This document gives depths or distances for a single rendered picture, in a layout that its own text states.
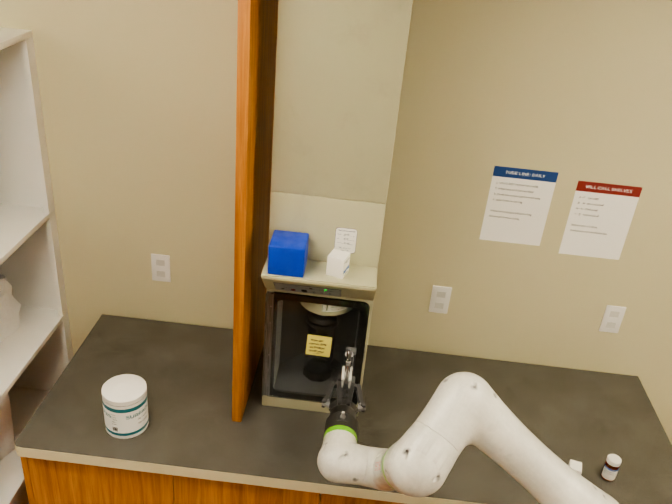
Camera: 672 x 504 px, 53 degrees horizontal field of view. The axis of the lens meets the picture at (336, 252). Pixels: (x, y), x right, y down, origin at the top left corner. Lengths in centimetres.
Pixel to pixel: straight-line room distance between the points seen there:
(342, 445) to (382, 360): 77
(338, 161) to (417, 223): 63
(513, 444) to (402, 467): 24
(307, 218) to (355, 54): 47
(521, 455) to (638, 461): 99
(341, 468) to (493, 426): 50
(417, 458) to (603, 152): 132
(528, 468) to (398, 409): 90
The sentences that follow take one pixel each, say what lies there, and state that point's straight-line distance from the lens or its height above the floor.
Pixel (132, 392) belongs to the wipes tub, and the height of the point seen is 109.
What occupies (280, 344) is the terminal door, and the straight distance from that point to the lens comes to 213.
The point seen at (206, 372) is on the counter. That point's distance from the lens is 244.
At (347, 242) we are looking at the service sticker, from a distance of 193.
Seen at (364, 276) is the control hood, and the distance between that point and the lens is 191.
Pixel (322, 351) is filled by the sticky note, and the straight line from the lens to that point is 212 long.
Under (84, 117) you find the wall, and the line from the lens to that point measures 246.
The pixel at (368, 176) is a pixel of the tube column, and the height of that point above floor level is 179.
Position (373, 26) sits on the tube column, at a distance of 173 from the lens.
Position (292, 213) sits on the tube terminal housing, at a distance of 190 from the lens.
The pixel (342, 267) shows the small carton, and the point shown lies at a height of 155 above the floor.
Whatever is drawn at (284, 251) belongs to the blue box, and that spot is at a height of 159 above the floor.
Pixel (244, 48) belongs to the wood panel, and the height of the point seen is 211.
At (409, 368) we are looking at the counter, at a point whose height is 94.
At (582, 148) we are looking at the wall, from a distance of 235.
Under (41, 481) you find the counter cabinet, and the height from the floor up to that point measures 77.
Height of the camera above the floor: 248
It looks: 29 degrees down
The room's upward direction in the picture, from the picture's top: 6 degrees clockwise
